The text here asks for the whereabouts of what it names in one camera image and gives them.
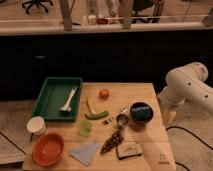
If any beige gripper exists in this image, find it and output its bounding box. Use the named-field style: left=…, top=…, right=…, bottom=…
left=162, top=104, right=176, bottom=127

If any orange-red apple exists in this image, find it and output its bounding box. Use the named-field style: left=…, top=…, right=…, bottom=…
left=99, top=89, right=110, bottom=99

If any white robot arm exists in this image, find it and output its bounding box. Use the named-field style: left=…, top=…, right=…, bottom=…
left=157, top=62, right=213, bottom=126

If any metal measuring cup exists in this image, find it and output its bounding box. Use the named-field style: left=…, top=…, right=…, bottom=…
left=112, top=108, right=129, bottom=128

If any green plastic cup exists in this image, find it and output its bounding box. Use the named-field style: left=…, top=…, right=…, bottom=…
left=79, top=120, right=92, bottom=136

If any white paper cup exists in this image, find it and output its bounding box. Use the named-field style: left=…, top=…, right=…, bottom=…
left=27, top=116, right=46, bottom=135

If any blue sponge in bowl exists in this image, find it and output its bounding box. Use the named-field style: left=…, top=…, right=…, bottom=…
left=132, top=107, right=150, bottom=121

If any black bowl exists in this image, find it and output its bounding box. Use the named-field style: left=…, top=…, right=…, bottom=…
left=130, top=102, right=153, bottom=124

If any tan and black sponge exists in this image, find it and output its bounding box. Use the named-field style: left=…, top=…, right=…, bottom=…
left=116, top=142, right=142, bottom=160

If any yellow banana toy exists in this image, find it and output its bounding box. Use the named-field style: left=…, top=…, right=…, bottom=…
left=86, top=98, right=97, bottom=114

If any blue-grey folded cloth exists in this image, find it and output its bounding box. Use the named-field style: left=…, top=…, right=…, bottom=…
left=68, top=141, right=99, bottom=166

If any white plastic utensil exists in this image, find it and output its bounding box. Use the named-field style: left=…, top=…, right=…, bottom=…
left=60, top=86, right=77, bottom=112

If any green plastic tray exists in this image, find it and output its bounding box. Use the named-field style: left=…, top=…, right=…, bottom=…
left=32, top=77, right=82, bottom=122

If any orange plastic bowl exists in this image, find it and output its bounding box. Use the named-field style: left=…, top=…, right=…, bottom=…
left=32, top=133, right=64, bottom=167

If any black office chair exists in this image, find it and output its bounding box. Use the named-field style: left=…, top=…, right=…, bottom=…
left=22, top=0, right=53, bottom=14

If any black floor cable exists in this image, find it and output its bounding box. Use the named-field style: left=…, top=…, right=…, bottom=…
left=165, top=125, right=213, bottom=171

